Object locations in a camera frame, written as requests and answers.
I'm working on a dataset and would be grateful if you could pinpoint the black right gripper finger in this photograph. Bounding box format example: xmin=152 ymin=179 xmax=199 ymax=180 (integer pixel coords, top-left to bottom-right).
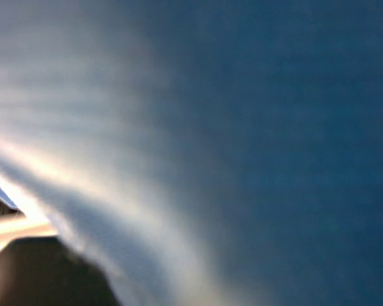
xmin=0 ymin=237 xmax=119 ymax=306

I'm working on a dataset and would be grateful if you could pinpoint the blue button-up shirt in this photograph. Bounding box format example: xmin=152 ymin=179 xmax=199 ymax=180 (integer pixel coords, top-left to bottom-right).
xmin=0 ymin=1 xmax=383 ymax=305

